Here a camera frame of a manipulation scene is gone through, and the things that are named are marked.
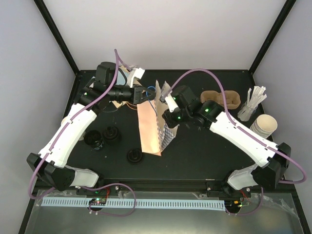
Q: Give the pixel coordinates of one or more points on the light blue paper bag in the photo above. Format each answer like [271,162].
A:
[122,77]

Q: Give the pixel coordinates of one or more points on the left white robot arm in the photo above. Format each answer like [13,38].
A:
[50,164]

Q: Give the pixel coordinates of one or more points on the checkered pastry paper bag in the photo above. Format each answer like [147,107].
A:
[155,135]

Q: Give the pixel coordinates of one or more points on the left circuit board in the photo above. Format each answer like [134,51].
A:
[97,201]

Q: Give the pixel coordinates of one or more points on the brown pulp cup carrier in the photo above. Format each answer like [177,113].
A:
[232,98]

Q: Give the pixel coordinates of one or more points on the right circuit board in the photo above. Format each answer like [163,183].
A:
[236,203]

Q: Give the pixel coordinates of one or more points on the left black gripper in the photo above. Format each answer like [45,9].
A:
[137,94]

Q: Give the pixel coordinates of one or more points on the right paper cup stack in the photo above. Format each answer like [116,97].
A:
[264,125]

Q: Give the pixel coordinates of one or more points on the circuit board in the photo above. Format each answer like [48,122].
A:
[236,203]
[97,201]

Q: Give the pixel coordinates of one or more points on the black cup lid front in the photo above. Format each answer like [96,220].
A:
[135,156]

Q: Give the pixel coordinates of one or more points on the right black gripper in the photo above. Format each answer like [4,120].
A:
[171,122]

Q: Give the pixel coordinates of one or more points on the brown kraft paper bag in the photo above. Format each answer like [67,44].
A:
[124,103]

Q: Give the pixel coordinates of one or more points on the blue slotted cable duct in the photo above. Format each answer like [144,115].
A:
[181,204]

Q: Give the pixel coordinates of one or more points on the glass of wrapped straws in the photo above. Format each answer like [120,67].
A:
[254,97]

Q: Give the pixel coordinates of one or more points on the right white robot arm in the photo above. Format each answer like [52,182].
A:
[270,161]

